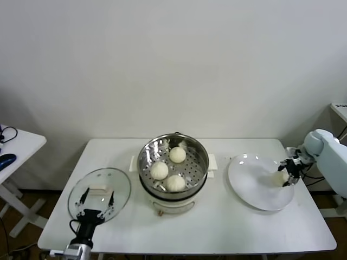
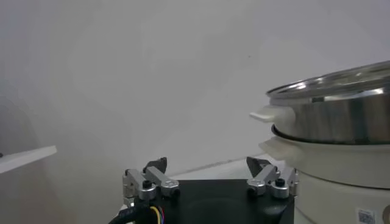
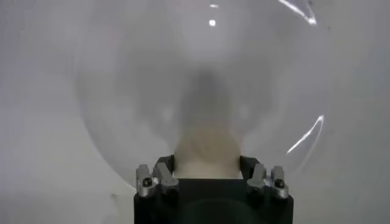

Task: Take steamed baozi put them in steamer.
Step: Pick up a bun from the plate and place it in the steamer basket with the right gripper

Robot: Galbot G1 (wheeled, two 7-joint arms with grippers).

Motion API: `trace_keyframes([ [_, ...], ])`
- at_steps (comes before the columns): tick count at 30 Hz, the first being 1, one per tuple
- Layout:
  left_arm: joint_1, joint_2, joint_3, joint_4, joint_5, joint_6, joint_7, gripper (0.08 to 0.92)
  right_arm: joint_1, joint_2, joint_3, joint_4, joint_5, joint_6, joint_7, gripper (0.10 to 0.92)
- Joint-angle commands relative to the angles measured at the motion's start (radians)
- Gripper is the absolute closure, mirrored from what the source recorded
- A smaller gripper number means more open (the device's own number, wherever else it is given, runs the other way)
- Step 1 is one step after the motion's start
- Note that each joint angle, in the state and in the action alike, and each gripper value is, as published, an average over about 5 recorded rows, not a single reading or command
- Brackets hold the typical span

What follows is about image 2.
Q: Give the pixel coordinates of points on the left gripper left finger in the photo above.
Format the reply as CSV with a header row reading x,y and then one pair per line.
x,y
163,179

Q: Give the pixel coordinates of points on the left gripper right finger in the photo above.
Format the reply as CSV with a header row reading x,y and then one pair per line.
x,y
264,178

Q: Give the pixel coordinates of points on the stainless steel steamer basket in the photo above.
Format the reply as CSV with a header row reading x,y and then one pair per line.
x,y
335,118

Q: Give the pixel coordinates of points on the cream electric cooker base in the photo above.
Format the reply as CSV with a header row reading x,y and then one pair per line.
x,y
341,170

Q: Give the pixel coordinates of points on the white side table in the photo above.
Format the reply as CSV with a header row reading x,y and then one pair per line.
x,y
24,158

